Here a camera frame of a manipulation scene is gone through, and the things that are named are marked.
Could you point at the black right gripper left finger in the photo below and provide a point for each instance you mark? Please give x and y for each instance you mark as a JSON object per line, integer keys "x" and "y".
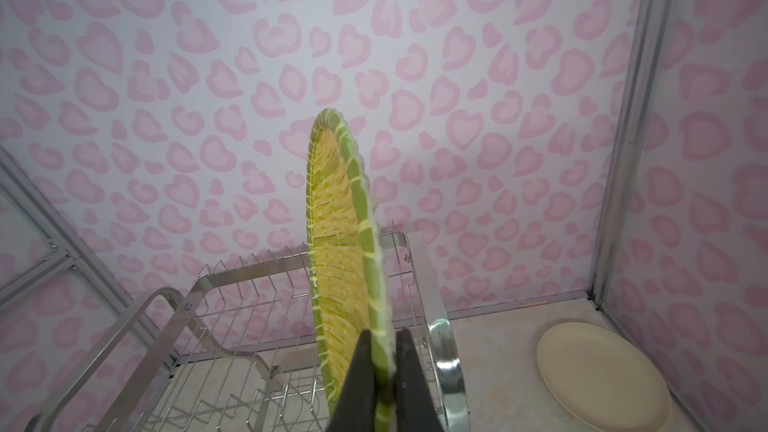
{"x": 355, "y": 410}

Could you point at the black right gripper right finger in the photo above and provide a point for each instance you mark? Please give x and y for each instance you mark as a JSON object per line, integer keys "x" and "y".
{"x": 414, "y": 406}

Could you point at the green rimmed woven bamboo plate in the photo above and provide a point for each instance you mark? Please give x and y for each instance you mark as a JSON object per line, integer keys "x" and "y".
{"x": 349, "y": 288}

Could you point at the stainless steel dish rack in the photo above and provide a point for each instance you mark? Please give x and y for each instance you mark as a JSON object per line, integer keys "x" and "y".
{"x": 239, "y": 352}

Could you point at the cream round plate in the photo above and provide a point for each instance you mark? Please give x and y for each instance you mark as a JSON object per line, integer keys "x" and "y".
{"x": 602, "y": 379}

